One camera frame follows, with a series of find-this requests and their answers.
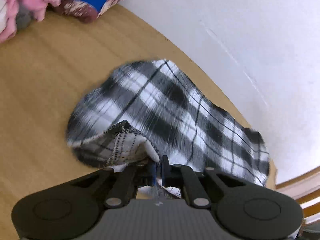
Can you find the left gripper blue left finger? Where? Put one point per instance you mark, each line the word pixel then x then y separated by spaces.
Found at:
pixel 127 183

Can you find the black white plaid shirt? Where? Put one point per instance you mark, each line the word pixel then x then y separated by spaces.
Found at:
pixel 148 109

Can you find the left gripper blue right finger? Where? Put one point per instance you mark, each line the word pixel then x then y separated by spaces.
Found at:
pixel 184 178

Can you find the grey sweatshirt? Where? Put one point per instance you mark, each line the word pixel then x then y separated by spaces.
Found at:
pixel 23 17

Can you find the white garment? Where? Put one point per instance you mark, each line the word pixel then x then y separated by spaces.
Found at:
pixel 3 14

